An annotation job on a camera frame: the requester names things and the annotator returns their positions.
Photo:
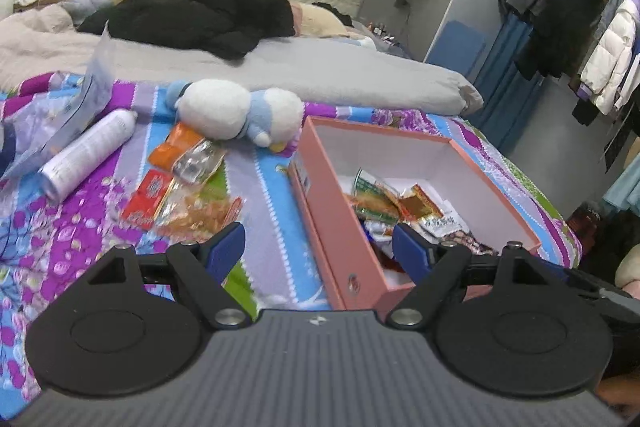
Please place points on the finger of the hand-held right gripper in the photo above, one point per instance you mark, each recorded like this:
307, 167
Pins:
590, 285

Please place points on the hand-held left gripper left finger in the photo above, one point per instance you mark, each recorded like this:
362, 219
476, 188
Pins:
225, 249

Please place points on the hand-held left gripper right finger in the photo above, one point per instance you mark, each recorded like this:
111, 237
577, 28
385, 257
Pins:
410, 252

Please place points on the gold red snack packet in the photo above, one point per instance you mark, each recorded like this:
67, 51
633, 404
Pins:
415, 204

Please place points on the red orange foil snack packet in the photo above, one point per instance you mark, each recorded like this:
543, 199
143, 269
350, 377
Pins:
375, 204

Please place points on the pink cardboard box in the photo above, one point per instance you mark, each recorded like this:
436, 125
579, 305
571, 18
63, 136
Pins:
340, 232

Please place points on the green white snack packet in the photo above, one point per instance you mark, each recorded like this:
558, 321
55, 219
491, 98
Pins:
366, 181

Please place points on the orange clear snack packet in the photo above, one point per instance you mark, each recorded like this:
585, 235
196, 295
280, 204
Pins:
205, 212

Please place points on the dark red bag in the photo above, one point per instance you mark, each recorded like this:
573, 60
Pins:
584, 219

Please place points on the floral printed bed sheet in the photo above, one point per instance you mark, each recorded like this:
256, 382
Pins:
280, 207

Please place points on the clear silver snack packet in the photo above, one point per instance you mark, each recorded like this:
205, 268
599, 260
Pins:
197, 162

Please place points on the light blue cloth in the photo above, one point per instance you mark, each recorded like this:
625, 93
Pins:
625, 192

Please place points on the white and blue plush toy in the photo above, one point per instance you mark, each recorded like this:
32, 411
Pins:
215, 107

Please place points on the white spray can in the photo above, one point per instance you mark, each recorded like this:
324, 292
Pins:
85, 152

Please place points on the grey duvet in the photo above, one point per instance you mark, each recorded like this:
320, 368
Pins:
325, 72

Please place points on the blue curtain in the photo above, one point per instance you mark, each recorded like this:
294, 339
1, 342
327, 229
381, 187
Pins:
510, 72

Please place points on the clear plastic bag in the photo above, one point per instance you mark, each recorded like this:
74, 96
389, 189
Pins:
75, 107

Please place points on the black jacket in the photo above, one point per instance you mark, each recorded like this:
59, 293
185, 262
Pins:
200, 17

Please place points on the white puffer jacket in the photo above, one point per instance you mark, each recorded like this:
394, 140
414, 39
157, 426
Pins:
615, 47

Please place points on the beige pillow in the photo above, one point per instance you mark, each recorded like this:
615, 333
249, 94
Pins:
320, 22

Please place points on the black hanging coat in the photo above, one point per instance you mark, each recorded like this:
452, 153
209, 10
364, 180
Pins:
565, 27

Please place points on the light blue clothing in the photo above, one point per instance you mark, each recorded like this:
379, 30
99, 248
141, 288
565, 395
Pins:
85, 4

